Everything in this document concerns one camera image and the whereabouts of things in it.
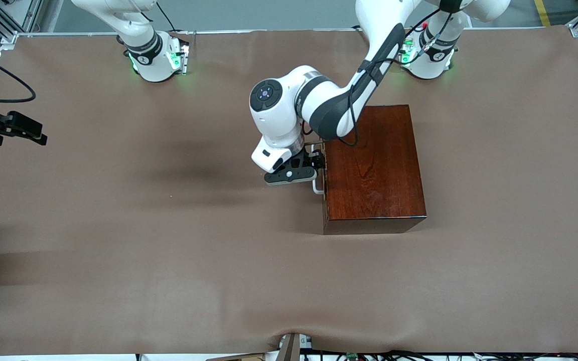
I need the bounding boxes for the brown cardboard piece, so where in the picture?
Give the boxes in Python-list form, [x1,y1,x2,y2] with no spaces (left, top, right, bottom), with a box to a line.
[206,352,265,361]

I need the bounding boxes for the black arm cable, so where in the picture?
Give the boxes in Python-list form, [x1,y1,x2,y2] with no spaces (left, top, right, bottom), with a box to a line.
[347,13,455,147]
[0,47,36,104]

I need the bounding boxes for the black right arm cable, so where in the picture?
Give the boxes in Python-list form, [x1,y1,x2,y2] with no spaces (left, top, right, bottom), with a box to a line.
[0,47,36,104]

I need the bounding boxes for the brown table cover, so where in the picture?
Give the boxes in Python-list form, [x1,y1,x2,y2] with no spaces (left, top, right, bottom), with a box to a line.
[0,28,578,356]

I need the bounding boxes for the aluminium frame profiles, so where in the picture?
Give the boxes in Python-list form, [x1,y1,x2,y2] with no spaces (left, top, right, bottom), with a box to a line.
[0,0,44,51]

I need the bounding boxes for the black thin base cable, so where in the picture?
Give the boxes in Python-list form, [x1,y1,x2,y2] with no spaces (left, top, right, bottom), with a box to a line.
[156,0,177,32]

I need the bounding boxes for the dark brown wooden cabinet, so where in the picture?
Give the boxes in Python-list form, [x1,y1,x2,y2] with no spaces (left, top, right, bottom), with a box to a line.
[321,105,427,235]

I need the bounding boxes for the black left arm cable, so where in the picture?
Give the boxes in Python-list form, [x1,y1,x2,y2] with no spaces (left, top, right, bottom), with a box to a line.
[347,13,455,147]

